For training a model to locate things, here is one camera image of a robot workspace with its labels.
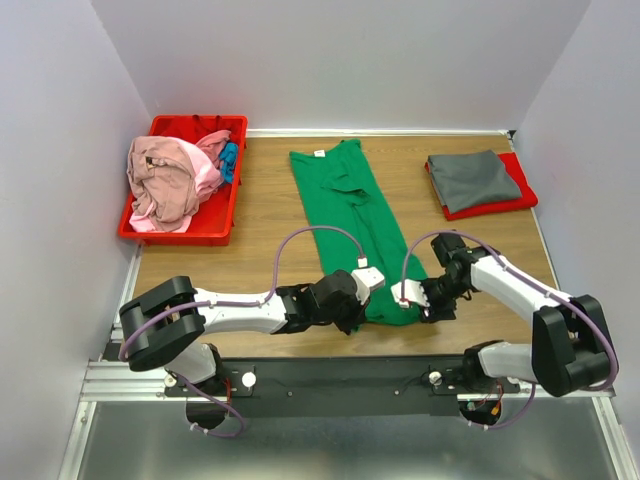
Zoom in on light pink shirt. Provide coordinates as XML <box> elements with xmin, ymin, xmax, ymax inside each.
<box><xmin>129</xmin><ymin>141</ymin><xmax>222</xmax><ymax>233</ymax></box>

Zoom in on blue shirt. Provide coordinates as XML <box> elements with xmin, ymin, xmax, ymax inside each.
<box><xmin>219</xmin><ymin>142</ymin><xmax>239</xmax><ymax>184</ymax></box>

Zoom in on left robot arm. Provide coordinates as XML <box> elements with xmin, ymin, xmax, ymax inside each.
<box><xmin>119</xmin><ymin>267</ymin><xmax>385</xmax><ymax>395</ymax></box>

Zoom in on green t shirt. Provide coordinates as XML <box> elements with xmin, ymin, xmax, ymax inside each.
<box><xmin>289</xmin><ymin>139</ymin><xmax>420</xmax><ymax>326</ymax></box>

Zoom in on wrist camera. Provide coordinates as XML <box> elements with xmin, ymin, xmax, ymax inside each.
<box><xmin>391</xmin><ymin>279</ymin><xmax>430</xmax><ymax>309</ymax></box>
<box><xmin>351</xmin><ymin>267</ymin><xmax>386</xmax><ymax>305</ymax></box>

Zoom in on folded red t shirt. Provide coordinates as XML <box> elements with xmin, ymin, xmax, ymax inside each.
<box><xmin>425</xmin><ymin>152</ymin><xmax>538</xmax><ymax>221</ymax></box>

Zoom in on red plastic bin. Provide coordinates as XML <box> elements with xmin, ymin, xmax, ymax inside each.
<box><xmin>118</xmin><ymin>115</ymin><xmax>248</xmax><ymax>246</ymax></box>

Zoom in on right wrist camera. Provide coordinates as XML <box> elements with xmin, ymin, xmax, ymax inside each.
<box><xmin>391</xmin><ymin>279</ymin><xmax>430</xmax><ymax>309</ymax></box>

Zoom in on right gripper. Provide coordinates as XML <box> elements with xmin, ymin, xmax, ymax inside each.
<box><xmin>414</xmin><ymin>273</ymin><xmax>468</xmax><ymax>324</ymax></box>

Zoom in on folded grey t shirt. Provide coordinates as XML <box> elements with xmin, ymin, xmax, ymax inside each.
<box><xmin>427</xmin><ymin>150</ymin><xmax>522</xmax><ymax>213</ymax></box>

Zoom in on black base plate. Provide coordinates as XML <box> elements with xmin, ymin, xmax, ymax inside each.
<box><xmin>164</xmin><ymin>353</ymin><xmax>521</xmax><ymax>420</ymax></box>

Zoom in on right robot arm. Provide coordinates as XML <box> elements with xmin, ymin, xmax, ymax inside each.
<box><xmin>416</xmin><ymin>231</ymin><xmax>619</xmax><ymax>397</ymax></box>

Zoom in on aluminium table frame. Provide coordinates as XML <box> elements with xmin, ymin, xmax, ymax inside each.
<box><xmin>61</xmin><ymin>134</ymin><xmax>638</xmax><ymax>479</ymax></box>

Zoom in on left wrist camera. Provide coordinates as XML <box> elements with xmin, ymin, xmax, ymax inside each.
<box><xmin>351</xmin><ymin>267</ymin><xmax>386</xmax><ymax>305</ymax></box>

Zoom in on dusty pink shirt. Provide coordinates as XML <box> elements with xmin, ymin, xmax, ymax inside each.
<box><xmin>127</xmin><ymin>136</ymin><xmax>199</xmax><ymax>232</ymax></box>

